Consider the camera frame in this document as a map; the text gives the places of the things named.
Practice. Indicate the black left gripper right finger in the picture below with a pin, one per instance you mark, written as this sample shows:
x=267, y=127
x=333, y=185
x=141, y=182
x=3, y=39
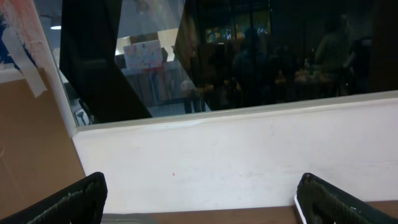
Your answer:
x=322, y=202

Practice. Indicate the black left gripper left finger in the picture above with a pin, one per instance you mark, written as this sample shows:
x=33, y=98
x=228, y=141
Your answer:
x=82, y=202

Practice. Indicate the white barcode scanner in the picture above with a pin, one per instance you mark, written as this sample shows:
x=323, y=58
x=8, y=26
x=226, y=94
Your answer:
x=298, y=211

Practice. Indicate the brown cardboard panel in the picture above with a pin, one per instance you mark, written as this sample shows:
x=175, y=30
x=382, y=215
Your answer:
x=38, y=157

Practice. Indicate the glass window pane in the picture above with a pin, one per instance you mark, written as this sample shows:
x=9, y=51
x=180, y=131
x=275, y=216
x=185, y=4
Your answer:
x=122, y=60

